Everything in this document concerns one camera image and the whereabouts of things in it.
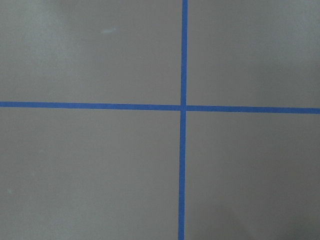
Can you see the blue tape line lengthwise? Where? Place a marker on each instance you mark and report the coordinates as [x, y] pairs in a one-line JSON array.
[[182, 122]]

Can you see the blue tape line crosswise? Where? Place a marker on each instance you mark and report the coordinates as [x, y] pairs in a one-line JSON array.
[[160, 107]]

